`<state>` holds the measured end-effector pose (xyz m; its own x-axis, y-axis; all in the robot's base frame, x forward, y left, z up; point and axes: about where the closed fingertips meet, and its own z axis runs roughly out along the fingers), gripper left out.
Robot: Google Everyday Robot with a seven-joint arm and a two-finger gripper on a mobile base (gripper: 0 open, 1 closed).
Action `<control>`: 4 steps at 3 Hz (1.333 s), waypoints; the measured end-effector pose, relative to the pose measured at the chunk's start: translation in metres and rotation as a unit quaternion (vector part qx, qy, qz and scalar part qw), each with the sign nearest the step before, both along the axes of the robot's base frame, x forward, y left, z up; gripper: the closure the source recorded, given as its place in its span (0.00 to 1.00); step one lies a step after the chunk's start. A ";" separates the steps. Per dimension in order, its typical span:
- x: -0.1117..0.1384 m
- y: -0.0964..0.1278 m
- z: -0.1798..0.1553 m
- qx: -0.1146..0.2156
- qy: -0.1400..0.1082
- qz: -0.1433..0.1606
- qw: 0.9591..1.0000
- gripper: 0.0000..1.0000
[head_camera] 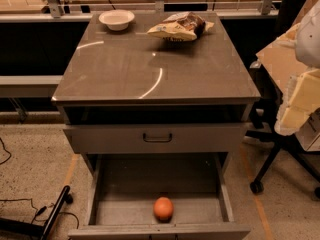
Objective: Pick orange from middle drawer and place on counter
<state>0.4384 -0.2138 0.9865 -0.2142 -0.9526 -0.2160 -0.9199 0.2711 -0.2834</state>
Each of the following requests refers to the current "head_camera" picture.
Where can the cardboard box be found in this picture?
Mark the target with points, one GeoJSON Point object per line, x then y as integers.
{"type": "Point", "coordinates": [280, 61]}

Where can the orange fruit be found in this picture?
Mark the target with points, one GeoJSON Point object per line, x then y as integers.
{"type": "Point", "coordinates": [163, 209]}

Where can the open middle drawer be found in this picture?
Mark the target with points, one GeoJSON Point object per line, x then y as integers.
{"type": "Point", "coordinates": [125, 188]}

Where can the yellow chip bag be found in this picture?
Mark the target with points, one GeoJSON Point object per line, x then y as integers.
{"type": "Point", "coordinates": [181, 27]}

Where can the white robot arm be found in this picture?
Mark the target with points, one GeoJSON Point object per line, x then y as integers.
{"type": "Point", "coordinates": [307, 39]}

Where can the black stand leg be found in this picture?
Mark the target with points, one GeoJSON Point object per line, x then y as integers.
{"type": "Point", "coordinates": [41, 232]}

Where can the grey side shelf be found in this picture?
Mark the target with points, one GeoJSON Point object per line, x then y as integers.
{"type": "Point", "coordinates": [28, 86]}

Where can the closed top drawer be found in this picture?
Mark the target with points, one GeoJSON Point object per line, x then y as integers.
{"type": "Point", "coordinates": [127, 139]}

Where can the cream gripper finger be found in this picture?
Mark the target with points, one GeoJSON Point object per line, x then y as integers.
{"type": "Point", "coordinates": [300, 100]}

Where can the white bowl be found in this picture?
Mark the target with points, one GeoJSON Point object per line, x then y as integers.
{"type": "Point", "coordinates": [117, 20]}

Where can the grey metal drawer cabinet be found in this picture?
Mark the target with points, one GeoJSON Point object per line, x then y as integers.
{"type": "Point", "coordinates": [132, 78]}

